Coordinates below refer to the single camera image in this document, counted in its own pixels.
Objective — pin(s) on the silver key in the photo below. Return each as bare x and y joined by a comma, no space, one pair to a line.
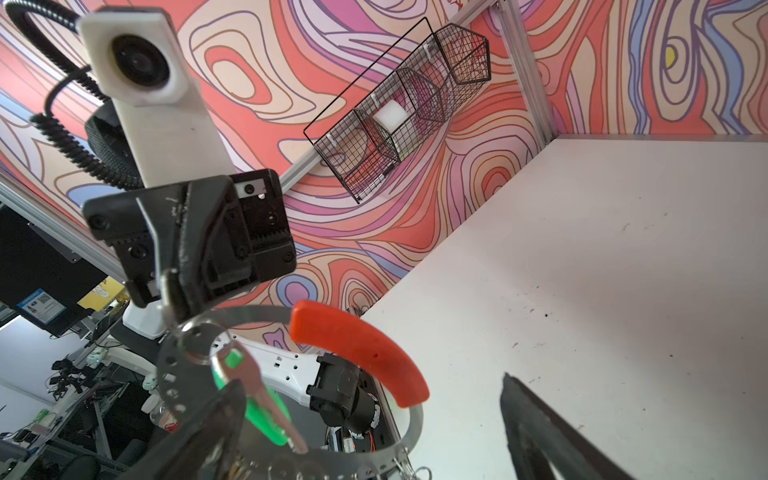
258,388

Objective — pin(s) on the green plastic key tag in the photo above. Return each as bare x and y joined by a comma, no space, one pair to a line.
227,365

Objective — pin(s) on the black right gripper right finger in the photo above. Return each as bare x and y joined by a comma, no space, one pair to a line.
542,445

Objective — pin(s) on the black wire basket left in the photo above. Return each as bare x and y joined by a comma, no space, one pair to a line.
417,90

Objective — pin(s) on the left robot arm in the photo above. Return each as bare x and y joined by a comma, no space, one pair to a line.
51,28

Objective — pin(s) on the grey tape roll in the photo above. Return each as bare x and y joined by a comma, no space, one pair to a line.
392,117

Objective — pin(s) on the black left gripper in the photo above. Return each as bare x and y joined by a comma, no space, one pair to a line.
195,244

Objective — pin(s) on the metal keyring disc red grip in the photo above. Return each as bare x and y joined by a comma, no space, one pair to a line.
189,375

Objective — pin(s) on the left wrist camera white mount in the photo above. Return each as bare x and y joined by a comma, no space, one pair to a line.
136,58

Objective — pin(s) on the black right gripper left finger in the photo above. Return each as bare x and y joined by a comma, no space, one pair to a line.
204,447

